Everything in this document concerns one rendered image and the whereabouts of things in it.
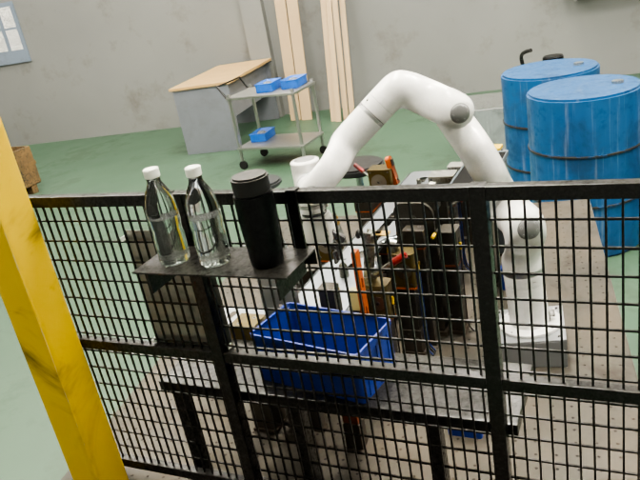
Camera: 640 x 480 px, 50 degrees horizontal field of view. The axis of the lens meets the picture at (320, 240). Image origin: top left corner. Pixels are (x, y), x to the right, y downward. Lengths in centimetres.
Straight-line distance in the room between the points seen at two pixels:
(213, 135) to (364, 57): 239
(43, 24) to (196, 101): 365
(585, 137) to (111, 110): 823
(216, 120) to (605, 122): 530
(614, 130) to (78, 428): 328
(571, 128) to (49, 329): 316
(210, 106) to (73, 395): 677
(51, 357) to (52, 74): 987
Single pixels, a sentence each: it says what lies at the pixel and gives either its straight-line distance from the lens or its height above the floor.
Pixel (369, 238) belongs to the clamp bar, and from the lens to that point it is 194.
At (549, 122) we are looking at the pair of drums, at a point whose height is 86.
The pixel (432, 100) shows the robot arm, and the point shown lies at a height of 155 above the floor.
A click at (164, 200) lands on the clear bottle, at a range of 137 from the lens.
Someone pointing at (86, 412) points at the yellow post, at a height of 98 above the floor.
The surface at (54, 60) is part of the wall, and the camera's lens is 1145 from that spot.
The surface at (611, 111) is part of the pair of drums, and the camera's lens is 419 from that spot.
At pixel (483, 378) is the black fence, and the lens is 138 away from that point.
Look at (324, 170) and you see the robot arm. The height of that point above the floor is 142.
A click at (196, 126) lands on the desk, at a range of 857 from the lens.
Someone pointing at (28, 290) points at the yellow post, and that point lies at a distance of 175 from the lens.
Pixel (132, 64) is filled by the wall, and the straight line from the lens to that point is 1075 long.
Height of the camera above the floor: 195
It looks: 22 degrees down
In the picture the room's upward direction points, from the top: 11 degrees counter-clockwise
